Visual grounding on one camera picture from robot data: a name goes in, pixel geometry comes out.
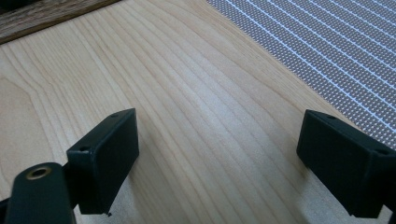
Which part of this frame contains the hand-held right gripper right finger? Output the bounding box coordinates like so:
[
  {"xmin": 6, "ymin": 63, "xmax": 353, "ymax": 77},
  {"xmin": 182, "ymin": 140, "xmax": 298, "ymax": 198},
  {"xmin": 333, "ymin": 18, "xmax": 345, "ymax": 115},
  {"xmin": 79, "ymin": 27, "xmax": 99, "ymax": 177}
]
[{"xmin": 296, "ymin": 108, "xmax": 396, "ymax": 219}]

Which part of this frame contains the grey striped placemat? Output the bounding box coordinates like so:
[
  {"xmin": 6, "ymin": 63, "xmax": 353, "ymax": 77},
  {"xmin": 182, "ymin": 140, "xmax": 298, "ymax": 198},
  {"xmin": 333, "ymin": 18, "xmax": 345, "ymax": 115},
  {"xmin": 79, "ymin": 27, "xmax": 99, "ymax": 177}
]
[{"xmin": 205, "ymin": 0, "xmax": 396, "ymax": 151}]

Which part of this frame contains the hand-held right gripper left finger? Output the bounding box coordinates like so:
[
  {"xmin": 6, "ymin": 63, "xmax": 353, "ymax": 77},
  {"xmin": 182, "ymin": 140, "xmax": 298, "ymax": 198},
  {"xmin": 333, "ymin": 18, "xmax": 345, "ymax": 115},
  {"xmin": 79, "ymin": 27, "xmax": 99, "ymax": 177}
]
[{"xmin": 65, "ymin": 107, "xmax": 140, "ymax": 217}]

